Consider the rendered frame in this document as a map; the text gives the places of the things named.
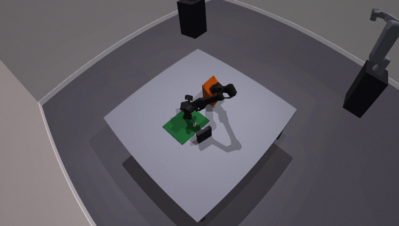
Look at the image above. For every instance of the green circuit board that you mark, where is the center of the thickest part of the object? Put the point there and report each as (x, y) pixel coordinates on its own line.
(183, 129)

